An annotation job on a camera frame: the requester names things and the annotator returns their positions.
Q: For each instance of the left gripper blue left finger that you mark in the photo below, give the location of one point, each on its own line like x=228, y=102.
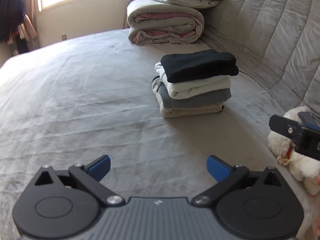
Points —
x=98, y=168

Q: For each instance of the grey folded garment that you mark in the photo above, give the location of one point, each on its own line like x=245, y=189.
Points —
x=217, y=96

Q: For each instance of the beige folded garment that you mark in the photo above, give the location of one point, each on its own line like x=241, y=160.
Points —
x=179, y=112

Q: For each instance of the black garment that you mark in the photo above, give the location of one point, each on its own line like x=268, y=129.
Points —
x=199, y=65

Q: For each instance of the dark hanging clothes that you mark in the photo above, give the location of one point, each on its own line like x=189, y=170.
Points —
x=15, y=13

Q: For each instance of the grey padded headboard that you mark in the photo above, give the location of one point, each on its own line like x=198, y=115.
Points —
x=275, y=42

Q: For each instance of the folded grey pink duvet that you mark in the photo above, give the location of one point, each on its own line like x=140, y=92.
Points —
x=156, y=22

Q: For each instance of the white folded garment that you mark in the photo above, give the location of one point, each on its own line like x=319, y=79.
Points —
x=185, y=90

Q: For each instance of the grey lower pillow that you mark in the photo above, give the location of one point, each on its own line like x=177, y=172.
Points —
x=196, y=4

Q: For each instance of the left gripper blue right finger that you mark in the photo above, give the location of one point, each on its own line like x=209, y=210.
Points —
x=218, y=168

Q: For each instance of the white plush toy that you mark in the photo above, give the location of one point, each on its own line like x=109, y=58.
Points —
x=301, y=167

